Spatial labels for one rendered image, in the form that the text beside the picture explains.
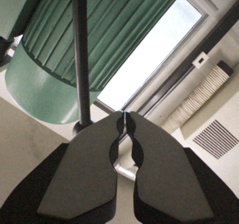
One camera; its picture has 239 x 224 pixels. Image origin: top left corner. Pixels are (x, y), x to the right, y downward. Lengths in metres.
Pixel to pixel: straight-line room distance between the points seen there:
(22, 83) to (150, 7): 0.21
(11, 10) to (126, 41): 0.17
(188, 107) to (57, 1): 1.54
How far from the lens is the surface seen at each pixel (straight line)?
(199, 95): 1.69
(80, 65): 0.20
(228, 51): 1.86
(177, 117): 1.74
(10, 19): 0.31
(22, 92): 0.31
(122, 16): 0.25
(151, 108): 1.74
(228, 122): 1.79
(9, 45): 0.39
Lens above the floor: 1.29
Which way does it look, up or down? 23 degrees up
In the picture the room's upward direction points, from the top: 139 degrees counter-clockwise
